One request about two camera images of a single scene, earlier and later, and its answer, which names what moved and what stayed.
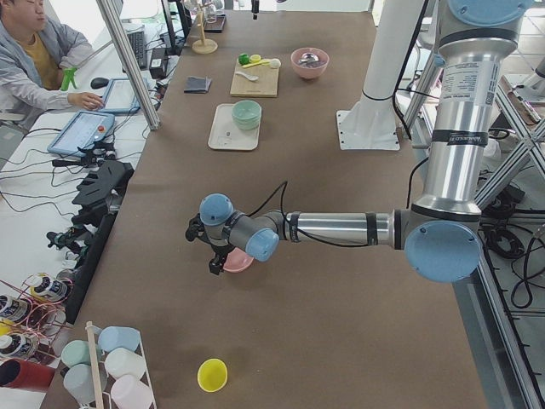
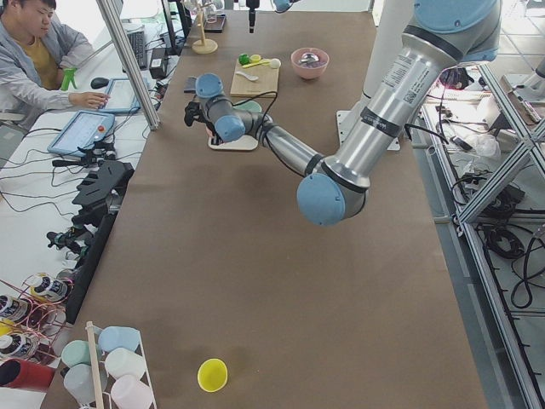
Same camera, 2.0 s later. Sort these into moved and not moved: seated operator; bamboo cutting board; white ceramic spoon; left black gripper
Moved: left black gripper
Not moved: white ceramic spoon; seated operator; bamboo cutting board
